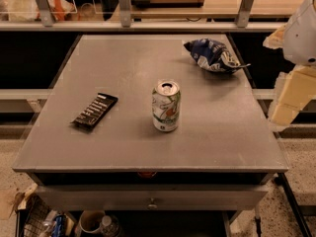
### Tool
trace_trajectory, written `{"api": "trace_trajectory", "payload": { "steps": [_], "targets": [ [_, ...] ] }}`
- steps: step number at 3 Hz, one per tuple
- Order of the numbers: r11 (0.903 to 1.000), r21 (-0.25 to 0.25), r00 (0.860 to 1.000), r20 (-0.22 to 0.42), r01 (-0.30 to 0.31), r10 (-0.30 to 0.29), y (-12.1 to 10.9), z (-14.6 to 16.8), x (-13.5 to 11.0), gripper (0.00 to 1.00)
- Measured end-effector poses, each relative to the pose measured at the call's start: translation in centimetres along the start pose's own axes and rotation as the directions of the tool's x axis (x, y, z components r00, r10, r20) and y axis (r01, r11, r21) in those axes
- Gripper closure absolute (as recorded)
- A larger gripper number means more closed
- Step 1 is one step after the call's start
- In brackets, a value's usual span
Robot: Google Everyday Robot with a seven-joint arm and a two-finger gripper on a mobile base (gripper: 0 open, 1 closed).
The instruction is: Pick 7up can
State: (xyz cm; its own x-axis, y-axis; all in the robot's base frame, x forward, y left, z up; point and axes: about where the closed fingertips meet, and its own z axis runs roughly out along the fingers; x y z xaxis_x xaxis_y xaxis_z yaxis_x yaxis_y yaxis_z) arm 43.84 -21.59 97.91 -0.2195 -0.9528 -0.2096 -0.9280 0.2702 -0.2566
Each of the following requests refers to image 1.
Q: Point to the white orange plastic bag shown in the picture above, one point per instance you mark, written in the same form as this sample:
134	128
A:
27	10

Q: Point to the clear plastic bottle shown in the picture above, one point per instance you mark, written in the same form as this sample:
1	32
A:
110	226

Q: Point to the round metal drawer knob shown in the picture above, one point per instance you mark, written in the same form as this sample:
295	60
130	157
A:
152	205

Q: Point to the grey metal rail post middle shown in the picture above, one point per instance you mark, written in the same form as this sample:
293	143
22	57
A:
124	13

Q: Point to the grey table drawer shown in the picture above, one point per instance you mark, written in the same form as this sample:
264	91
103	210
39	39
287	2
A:
209	197

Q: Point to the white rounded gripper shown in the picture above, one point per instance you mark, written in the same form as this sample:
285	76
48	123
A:
301	34

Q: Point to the white green 7up can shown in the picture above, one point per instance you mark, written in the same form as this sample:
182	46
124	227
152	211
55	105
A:
166	101

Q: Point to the white paper cup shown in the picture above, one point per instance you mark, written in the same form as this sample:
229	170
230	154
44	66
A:
89	222

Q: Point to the grey metal rail post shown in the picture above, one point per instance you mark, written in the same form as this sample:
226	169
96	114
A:
243	15
45	14
124	13

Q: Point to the blue crumpled chip bag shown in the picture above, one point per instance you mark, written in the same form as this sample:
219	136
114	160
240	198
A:
213	56

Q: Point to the blue packet under table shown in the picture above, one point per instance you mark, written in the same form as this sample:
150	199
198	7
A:
59	226

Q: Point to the wire mesh basket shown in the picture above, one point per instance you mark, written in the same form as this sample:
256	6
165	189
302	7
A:
37	213

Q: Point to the grey metal rail post right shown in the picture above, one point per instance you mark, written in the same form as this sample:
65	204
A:
243	15

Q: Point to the grey metal rail post left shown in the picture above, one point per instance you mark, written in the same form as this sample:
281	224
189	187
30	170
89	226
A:
45	14

